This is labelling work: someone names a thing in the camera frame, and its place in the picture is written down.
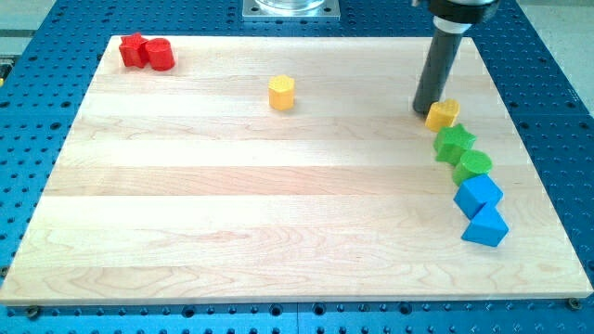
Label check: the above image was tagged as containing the blue cube block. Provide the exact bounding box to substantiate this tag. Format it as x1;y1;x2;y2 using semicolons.
454;174;503;219

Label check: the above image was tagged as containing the wooden board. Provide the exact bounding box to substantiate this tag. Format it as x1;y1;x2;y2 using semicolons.
1;36;592;306

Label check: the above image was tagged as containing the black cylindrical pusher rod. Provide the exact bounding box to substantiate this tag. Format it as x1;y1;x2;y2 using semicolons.
412;16;471;115

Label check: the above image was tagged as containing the yellow heart block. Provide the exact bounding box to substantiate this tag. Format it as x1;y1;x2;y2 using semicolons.
425;99;460;132

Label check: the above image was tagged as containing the yellow hexagon block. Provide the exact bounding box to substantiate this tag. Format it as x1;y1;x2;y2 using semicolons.
268;74;295;110

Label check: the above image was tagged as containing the green star block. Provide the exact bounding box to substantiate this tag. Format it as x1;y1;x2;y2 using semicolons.
433;123;476;165

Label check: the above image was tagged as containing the red cylinder block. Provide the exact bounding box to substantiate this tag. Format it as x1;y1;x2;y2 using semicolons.
145;38;175;71

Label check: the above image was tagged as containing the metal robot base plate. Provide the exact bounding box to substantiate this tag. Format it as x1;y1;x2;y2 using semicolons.
241;0;341;21

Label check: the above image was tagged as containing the red star block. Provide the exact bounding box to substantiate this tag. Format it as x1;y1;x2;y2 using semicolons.
119;32;149;69

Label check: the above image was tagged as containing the black robot arm end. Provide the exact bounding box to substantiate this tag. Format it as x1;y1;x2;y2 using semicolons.
412;0;500;24

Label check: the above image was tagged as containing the blue perforated table plate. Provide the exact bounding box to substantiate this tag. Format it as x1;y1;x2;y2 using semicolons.
1;1;593;333

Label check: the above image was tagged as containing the blue triangle block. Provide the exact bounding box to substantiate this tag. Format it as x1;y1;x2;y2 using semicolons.
461;205;509;247

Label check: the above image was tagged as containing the green cylinder block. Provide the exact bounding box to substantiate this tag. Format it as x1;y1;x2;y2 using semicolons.
452;149;493;186

